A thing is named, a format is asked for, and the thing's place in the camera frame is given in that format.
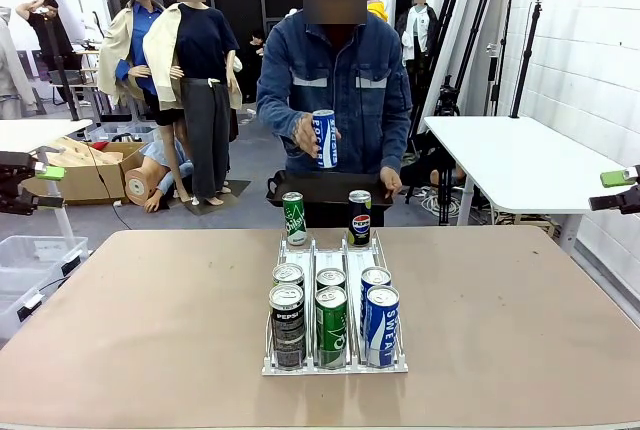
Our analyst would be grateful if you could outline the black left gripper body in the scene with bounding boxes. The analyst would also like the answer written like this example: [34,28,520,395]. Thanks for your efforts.
[0,168,21,204]

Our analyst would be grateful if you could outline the blue Pocari Sweat can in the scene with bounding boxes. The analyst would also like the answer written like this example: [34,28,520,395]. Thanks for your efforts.
[359,266,393,339]
[312,109,339,170]
[365,284,401,369]

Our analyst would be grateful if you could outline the black serving tray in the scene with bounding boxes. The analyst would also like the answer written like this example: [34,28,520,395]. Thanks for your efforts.
[265,169,394,209]

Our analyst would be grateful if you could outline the person's left forearm denim sleeve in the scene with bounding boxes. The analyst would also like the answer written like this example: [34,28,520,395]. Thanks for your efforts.
[377,112,414,171]

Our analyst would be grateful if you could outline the person's right forearm denim sleeve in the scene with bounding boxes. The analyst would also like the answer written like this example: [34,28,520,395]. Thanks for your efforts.
[256,92,304,144]

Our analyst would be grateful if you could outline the seated background person dark clothes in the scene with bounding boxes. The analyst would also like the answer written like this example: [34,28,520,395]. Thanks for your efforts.
[247,27,269,104]

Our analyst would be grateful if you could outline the person's torso denim jacket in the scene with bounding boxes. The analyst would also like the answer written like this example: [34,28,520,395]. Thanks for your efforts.
[255,9,414,176]

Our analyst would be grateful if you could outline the person's left hand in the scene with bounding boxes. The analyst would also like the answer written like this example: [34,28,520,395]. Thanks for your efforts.
[378,165,404,199]

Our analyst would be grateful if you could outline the person's right hand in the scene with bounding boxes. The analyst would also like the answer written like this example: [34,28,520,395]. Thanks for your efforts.
[291,111,342,159]

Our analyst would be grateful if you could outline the brown cardboard box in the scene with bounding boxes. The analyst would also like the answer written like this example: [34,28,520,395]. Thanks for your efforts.
[22,135,147,204]

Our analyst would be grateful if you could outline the clear plastic storage bin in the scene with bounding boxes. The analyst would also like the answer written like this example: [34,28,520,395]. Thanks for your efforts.
[0,234,90,279]
[0,267,69,342]

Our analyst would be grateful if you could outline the black slanted stand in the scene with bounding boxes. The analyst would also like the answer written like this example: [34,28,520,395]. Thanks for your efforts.
[44,9,81,122]

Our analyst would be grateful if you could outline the clear storage box with lid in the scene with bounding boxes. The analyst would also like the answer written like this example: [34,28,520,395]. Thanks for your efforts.
[87,122,160,145]

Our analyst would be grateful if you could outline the large white table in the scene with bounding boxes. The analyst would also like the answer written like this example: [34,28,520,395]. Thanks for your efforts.
[423,115,640,257]

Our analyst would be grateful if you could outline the mannequin lying on floor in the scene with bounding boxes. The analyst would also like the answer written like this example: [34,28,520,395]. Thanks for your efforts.
[124,139,196,214]

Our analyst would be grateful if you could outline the grey hanging garment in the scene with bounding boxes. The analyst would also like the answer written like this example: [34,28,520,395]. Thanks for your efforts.
[0,5,39,120]

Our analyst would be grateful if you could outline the black upright light stand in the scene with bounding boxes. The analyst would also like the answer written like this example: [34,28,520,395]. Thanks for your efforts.
[508,0,544,120]

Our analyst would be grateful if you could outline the mannequin blue shirt beige coat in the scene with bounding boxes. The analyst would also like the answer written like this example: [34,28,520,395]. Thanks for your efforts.
[97,0,171,127]

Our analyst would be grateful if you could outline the mannequin navy top grey trousers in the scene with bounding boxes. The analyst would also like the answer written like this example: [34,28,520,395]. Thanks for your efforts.
[143,0,245,207]

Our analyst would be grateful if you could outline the black leaning stand pole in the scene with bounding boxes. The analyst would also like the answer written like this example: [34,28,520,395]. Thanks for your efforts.
[407,0,474,141]
[452,0,502,101]

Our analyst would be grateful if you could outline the green Chilsung cider can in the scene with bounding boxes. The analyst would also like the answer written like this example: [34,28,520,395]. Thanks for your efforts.
[316,267,347,293]
[281,191,308,247]
[314,285,349,370]

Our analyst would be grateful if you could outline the black Pepsi can lime band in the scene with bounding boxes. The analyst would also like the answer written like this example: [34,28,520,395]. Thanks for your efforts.
[347,189,373,248]

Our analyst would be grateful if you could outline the mannequin white jacket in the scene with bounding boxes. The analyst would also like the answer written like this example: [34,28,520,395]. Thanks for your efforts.
[397,0,441,79]

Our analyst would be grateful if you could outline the black Pepsi can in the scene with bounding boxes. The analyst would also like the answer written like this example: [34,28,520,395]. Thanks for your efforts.
[272,262,306,292]
[268,283,307,370]

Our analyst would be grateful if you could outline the white can dispenser rack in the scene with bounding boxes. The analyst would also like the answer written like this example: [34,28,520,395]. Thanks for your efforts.
[261,232,410,377]

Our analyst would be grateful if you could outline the thin black floor cable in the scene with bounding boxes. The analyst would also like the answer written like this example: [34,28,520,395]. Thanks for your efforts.
[87,142,133,230]

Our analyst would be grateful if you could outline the coiled white floor cable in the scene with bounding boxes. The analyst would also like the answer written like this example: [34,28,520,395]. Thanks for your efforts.
[419,187,469,219]

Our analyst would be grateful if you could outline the dark mannequin base plate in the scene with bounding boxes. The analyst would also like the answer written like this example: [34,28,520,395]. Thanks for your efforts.
[182,178,253,216]

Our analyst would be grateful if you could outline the black camera tripod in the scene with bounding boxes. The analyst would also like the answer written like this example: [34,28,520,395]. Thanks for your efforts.
[433,74,462,118]

